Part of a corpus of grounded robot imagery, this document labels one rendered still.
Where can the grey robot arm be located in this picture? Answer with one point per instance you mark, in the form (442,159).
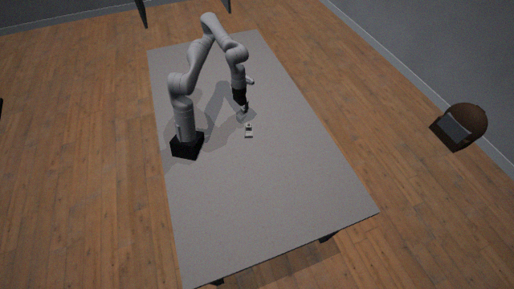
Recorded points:
(184,84)

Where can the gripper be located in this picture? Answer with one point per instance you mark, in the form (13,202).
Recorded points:
(239,90)

